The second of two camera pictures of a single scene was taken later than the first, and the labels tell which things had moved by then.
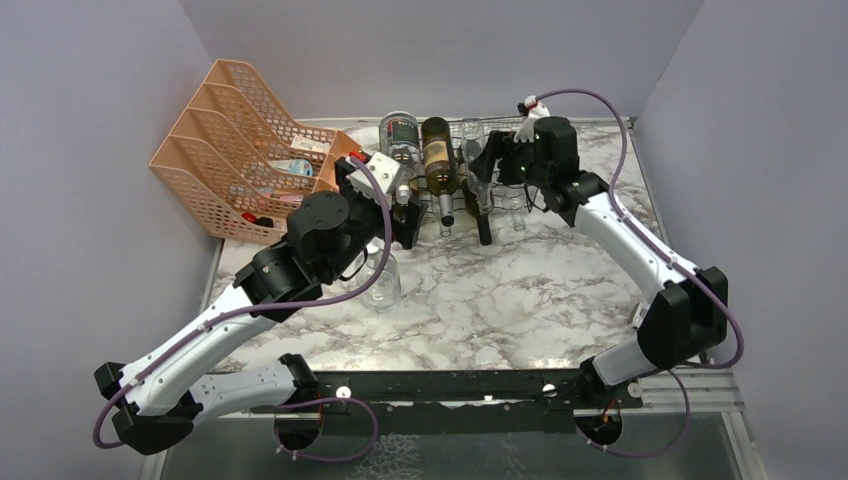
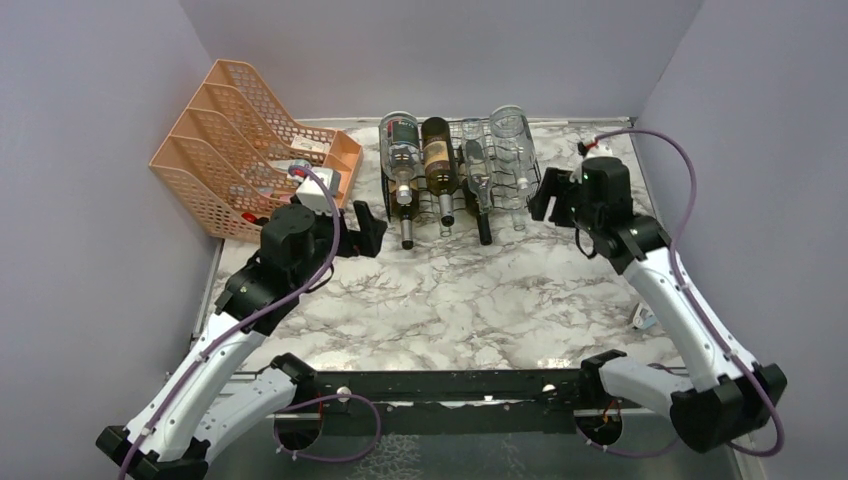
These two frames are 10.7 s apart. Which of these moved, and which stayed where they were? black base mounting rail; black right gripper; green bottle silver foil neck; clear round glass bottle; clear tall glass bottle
Moved: black right gripper; clear round glass bottle
Stayed: black base mounting rail; clear tall glass bottle; green bottle silver foil neck
